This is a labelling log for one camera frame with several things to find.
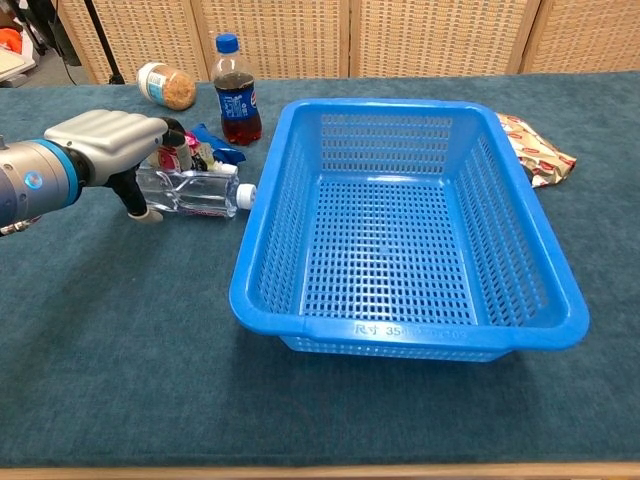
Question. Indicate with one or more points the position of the Pepsi cola bottle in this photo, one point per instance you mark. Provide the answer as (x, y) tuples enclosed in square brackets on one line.
[(237, 105)]

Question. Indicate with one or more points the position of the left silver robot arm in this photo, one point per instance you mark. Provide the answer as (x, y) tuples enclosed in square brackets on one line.
[(30, 180)]

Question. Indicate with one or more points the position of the orange object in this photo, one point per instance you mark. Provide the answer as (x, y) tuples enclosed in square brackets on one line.
[(10, 39)]

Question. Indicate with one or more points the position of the teal table mat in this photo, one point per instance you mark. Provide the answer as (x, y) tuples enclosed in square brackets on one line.
[(125, 325)]

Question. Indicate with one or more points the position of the woven wicker folding screen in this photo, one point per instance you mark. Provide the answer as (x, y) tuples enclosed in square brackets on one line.
[(425, 35)]

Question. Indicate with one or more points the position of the black tripod stand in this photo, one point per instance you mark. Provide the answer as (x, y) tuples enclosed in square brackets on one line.
[(102, 35)]

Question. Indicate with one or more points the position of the red white snack package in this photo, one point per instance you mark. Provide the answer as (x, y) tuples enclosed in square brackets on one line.
[(535, 150)]

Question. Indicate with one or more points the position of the blue snack packet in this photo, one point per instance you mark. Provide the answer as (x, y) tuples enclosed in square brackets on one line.
[(225, 147)]

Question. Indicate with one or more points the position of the blue plastic mesh basket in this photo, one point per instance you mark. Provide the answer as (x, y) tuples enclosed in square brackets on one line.
[(380, 107)]

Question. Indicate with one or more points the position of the white-lidded jar brown contents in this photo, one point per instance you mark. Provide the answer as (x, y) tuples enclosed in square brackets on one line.
[(170, 86)]

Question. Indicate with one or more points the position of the pink white drink pouch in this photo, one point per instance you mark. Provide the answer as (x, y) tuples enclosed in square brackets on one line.
[(202, 155)]

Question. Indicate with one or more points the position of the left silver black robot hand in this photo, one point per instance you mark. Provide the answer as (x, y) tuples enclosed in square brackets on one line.
[(110, 137)]

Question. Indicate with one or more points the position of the clear plastic water bottle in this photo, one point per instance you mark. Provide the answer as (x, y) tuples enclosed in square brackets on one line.
[(200, 192)]

